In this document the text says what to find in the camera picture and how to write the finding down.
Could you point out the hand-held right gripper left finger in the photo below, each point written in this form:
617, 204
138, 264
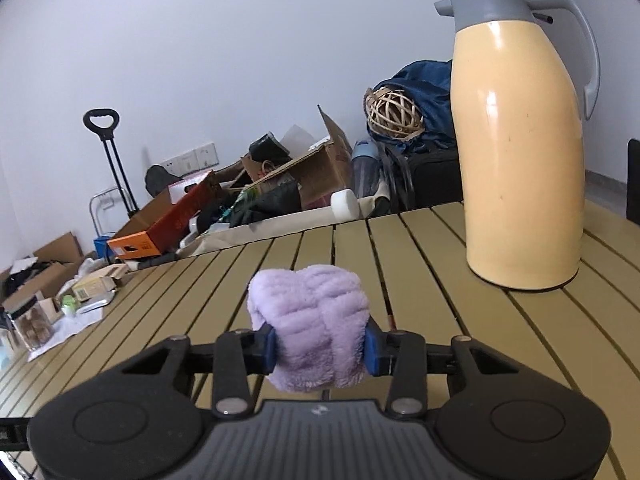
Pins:
270, 350

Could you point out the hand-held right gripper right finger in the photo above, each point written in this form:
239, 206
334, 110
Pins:
372, 355

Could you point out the purple fluffy cloth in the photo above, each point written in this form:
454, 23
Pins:
310, 320

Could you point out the tan folding table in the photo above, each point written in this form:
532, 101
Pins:
425, 270

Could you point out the dark cloth pile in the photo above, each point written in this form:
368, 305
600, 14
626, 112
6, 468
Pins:
270, 205

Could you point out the white tape roll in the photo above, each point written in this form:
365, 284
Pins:
345, 204

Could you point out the orange long box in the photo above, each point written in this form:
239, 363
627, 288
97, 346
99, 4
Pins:
165, 230

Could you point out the open cardboard box with flap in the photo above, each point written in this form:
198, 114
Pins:
320, 175

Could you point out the blue water bottle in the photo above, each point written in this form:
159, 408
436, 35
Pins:
366, 170

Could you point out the black suitcase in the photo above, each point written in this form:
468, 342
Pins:
435, 180

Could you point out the blue plastic crate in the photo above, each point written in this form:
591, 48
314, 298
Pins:
103, 247

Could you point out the white cloth sheet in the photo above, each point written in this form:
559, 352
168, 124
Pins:
75, 327

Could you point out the black bag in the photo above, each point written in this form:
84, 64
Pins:
160, 180

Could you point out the black pouch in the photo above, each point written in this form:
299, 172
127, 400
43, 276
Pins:
270, 146

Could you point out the small green ball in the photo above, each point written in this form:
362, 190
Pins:
68, 305

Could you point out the clear snack jar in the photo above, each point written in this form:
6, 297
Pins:
32, 325

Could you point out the wicker ball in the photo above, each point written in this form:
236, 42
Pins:
395, 115

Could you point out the yellow thermos jug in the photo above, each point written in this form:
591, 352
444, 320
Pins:
520, 160

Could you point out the dark blue cloth bag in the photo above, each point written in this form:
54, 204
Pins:
430, 95

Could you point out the white wall socket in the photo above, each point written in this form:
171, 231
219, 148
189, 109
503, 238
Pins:
192, 157

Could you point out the chrome tube frame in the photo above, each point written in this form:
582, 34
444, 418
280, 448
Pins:
100, 200

